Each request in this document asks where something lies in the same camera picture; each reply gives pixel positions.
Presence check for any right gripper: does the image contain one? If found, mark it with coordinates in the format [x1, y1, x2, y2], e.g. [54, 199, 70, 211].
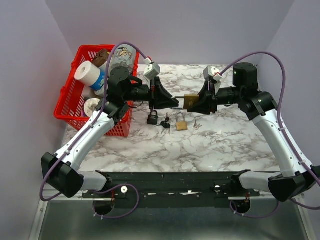
[187, 80, 243, 116]

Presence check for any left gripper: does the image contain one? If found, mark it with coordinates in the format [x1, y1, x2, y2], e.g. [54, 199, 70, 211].
[122, 76, 179, 112]

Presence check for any black padlock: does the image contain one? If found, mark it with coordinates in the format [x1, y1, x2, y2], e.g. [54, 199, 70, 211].
[146, 110, 158, 126]

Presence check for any black key bunch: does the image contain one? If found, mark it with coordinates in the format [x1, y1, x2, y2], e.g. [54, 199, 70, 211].
[156, 113, 171, 134]

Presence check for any small silver key pair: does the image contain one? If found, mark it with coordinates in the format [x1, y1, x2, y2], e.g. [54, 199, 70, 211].
[193, 120, 202, 130]

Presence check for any brass padlock with keys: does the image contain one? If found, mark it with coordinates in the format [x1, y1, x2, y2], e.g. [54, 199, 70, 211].
[176, 111, 188, 131]

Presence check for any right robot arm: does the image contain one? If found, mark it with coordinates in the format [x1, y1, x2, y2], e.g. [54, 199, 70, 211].
[187, 62, 320, 202]

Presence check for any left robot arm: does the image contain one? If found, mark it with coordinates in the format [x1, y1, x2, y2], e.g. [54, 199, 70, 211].
[40, 63, 179, 198]

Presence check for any white blue labelled bottle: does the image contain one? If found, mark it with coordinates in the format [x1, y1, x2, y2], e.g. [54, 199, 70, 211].
[90, 71, 109, 98]

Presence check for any silver foil wrapped roll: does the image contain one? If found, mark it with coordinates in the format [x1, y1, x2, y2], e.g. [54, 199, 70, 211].
[83, 98, 100, 118]

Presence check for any brown chocolate wrapped item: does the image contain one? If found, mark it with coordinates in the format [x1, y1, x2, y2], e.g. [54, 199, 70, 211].
[92, 48, 110, 68]

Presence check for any white toilet paper roll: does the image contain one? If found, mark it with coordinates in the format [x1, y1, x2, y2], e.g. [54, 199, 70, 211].
[74, 60, 101, 87]

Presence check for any red plastic basket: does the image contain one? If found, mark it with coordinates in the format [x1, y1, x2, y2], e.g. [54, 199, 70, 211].
[53, 44, 140, 137]

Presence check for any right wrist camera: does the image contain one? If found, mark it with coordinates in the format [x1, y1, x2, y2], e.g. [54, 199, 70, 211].
[203, 65, 222, 84]

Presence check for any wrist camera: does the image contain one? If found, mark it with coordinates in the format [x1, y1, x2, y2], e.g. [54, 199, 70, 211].
[143, 62, 161, 86]
[203, 65, 222, 84]

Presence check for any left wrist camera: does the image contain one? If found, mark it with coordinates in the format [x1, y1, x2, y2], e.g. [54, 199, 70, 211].
[143, 62, 161, 86]

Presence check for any black mounting rail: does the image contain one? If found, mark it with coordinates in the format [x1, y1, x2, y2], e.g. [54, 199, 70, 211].
[82, 171, 260, 209]

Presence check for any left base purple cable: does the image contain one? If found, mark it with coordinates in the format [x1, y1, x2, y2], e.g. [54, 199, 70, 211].
[89, 184, 140, 220]

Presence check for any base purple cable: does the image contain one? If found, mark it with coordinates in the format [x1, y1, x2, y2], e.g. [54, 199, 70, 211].
[89, 184, 140, 220]
[229, 197, 281, 219]

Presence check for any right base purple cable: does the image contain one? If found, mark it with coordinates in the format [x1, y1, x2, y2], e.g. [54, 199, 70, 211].
[229, 197, 281, 219]

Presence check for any metal table frame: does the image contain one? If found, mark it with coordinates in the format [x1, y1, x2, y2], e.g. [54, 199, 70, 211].
[30, 189, 317, 240]

